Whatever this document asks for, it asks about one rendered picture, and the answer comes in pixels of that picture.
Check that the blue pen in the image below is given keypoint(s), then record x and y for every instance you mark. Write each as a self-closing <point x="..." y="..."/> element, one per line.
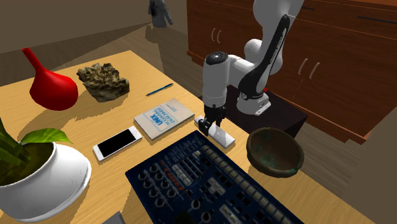
<point x="159" y="89"/>

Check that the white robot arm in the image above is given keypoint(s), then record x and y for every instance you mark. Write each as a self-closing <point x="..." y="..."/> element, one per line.
<point x="217" y="80"/>

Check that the green plant in white pot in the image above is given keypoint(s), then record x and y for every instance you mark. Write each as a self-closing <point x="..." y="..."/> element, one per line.
<point x="40" y="176"/>

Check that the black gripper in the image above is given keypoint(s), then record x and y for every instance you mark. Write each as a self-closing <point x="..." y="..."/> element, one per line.
<point x="215" y="113"/>

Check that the grey book with blue label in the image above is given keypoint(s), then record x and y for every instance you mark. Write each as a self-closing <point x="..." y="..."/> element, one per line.
<point x="164" y="118"/>

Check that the dark robot stand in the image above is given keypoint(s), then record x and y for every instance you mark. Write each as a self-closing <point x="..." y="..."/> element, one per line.
<point x="279" y="116"/>

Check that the grey figure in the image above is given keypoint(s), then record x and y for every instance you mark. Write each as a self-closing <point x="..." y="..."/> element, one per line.
<point x="159" y="13"/>

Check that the brown rough rock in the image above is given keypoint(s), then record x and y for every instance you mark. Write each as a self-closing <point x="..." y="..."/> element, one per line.
<point x="104" y="81"/>

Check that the white smartphone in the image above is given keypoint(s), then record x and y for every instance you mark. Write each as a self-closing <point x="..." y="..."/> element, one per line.
<point x="117" y="143"/>

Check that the dark green-brown bowl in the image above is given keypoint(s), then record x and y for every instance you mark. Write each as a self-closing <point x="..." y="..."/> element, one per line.
<point x="274" y="152"/>

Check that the white flat remote control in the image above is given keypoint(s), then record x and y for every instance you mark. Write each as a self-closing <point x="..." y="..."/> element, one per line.
<point x="222" y="135"/>

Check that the brown wooden cabinet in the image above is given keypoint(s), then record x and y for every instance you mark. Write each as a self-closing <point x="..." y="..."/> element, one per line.
<point x="341" y="62"/>

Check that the red long-necked vase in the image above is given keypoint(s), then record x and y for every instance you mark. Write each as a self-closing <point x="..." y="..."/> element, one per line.
<point x="52" y="88"/>

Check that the dark blue button console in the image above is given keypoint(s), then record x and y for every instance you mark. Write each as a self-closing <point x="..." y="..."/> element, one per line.
<point x="204" y="183"/>

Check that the grey flat object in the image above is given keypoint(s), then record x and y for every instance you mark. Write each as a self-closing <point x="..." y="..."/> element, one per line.
<point x="114" y="218"/>

